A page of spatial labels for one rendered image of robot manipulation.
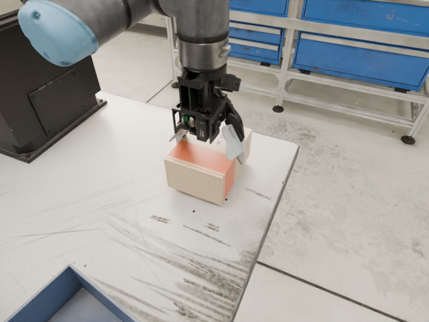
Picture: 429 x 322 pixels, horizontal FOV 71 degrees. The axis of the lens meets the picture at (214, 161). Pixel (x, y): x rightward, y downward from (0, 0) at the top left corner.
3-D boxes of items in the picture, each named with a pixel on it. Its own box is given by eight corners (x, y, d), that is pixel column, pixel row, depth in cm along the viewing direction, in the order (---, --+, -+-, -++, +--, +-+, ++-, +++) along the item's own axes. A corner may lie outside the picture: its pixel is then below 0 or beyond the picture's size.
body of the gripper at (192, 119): (173, 136, 52) (165, 71, 44) (195, 110, 58) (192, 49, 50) (212, 147, 50) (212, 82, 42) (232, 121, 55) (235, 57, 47)
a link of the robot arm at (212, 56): (191, 22, 47) (240, 29, 44) (193, 50, 50) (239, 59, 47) (166, 38, 42) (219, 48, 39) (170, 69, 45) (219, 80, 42)
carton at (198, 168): (202, 141, 72) (201, 115, 67) (249, 155, 68) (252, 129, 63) (167, 186, 61) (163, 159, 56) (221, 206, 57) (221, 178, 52)
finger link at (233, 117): (227, 146, 56) (203, 108, 53) (231, 140, 58) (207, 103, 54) (248, 140, 53) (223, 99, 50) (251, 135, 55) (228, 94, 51)
